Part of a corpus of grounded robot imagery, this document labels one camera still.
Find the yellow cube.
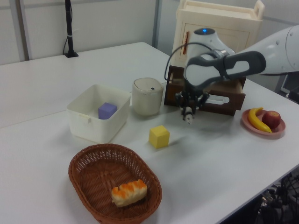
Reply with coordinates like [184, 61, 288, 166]
[149, 125, 171, 149]

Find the red apple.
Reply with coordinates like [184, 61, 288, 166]
[261, 110, 281, 129]

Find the white plastic bin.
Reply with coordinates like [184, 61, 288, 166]
[66, 84, 131, 144]

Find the brown wicker basket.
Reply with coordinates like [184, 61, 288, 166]
[68, 143, 163, 224]

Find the purple cube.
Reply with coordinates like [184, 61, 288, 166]
[98, 102, 118, 120]

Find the beige lidded trash can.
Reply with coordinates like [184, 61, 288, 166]
[132, 77, 164, 117]

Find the black cable tangle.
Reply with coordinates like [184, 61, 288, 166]
[256, 163, 299, 224]

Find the yellow banana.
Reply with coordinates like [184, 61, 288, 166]
[248, 107, 273, 133]

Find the wooden drawer with white handle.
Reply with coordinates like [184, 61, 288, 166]
[164, 64, 247, 117]

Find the black white panda toy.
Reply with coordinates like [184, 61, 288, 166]
[182, 106, 196, 126]

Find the pink plate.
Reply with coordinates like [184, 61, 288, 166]
[241, 108, 286, 140]

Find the black pole stand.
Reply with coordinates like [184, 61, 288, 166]
[63, 0, 79, 58]

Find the cream plastic cabinet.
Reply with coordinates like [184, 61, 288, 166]
[172, 0, 265, 68]

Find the orange glazed bread loaf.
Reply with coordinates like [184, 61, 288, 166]
[111, 179, 148, 208]

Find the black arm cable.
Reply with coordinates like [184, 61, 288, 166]
[164, 42, 225, 81]

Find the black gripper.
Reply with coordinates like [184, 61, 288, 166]
[175, 81, 210, 115]

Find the orange cabinet door handle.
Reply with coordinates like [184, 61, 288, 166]
[183, 31, 190, 55]

